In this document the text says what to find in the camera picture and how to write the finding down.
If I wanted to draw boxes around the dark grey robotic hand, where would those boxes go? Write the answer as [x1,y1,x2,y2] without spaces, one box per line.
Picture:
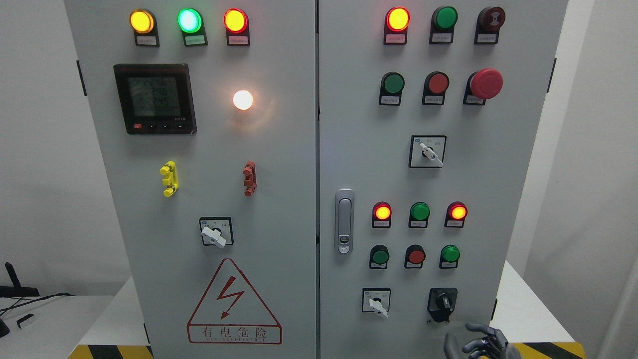
[444,323,522,359]

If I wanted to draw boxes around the black rotary knob switch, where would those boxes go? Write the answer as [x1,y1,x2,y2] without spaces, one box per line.
[428,288,458,323]

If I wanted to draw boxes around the green lamp bottom right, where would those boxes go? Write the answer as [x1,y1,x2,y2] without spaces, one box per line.
[439,244,461,270]

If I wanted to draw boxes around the red push button lower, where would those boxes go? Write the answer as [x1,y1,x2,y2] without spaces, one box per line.
[404,244,426,269]

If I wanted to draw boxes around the red push button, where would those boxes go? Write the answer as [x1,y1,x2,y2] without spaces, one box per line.
[422,71,450,105]
[404,244,426,269]

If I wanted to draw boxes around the red lamp lower right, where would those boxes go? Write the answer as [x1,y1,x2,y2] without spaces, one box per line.
[444,201,469,228]

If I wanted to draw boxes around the green push button lower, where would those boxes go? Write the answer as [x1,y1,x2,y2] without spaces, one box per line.
[369,245,390,270]

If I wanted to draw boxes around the green push button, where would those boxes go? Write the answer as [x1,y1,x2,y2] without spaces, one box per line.
[369,245,390,270]
[378,71,405,106]

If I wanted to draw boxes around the green lamp lower middle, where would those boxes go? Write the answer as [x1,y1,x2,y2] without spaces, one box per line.
[408,202,431,228]

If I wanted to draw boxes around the red lit lamp lower left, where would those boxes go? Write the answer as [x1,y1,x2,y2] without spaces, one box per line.
[372,201,392,228]

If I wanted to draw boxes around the red lit lamp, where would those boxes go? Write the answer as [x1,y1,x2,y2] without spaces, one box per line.
[372,201,392,228]
[383,6,411,45]

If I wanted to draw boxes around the grey right cabinet door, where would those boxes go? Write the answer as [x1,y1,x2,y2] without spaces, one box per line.
[318,0,568,359]

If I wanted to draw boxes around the grey cabinet door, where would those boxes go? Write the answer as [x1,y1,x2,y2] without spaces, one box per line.
[64,0,317,359]
[318,0,568,359]

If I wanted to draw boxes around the red emergency stop button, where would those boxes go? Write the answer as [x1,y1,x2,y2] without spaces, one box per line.
[463,68,504,105]

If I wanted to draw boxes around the red electric warning sticker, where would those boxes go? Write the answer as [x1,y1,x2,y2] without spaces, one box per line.
[186,258,282,345]

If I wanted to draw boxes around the red push button upper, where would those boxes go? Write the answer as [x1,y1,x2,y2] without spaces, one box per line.
[422,71,450,105]

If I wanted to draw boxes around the green push button upper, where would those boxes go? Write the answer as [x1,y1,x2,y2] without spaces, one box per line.
[378,71,405,106]

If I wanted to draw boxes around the red terminal connector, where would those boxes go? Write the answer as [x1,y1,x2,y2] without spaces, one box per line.
[242,161,257,197]

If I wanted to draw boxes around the dark red buzzer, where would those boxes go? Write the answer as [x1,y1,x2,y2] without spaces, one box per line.
[474,6,506,44]

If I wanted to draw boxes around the green lamp top right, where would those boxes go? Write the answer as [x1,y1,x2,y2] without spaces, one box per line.
[429,6,459,44]

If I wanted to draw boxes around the red lit lamp top right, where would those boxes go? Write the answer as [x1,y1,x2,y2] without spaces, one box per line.
[383,6,411,45]

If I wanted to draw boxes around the white glowing lamp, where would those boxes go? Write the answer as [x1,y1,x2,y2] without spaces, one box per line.
[232,89,254,111]

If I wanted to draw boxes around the yellow terminal connector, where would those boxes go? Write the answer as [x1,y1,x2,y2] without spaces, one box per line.
[159,161,178,197]

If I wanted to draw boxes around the grey left cabinet door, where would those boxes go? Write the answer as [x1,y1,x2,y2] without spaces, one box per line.
[64,0,317,359]

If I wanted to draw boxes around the red lit lamp left door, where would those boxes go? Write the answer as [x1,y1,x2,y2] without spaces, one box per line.
[223,7,250,47]

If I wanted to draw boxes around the black digital power meter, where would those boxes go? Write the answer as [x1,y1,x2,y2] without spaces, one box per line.
[113,63,197,136]

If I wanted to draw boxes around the green lit indicator lamp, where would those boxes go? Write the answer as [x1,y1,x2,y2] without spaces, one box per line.
[177,7,208,47]

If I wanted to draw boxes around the yellow indicator lamp top left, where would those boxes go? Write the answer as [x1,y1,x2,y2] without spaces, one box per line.
[129,8,160,47]

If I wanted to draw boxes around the small white black dongle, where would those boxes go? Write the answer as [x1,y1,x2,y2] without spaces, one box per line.
[16,313,35,329]

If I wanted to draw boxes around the black device on desk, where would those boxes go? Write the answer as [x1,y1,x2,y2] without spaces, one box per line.
[0,262,40,298]

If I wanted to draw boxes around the white selector switch lower right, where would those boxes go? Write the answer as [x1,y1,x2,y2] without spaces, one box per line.
[361,288,391,319]

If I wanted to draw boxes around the white selector switch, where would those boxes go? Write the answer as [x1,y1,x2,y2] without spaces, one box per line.
[409,135,447,168]
[361,288,391,319]

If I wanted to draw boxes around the silver door handle lock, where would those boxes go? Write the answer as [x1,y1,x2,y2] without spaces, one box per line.
[334,188,355,254]

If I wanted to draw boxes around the white selector switch upper right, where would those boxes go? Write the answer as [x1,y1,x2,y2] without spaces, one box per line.
[409,135,447,168]

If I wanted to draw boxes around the white selector switch left door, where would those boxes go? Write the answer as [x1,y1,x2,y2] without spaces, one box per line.
[199,216,233,248]

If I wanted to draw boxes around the black cable on desk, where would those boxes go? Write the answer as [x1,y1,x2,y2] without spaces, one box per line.
[0,293,74,316]

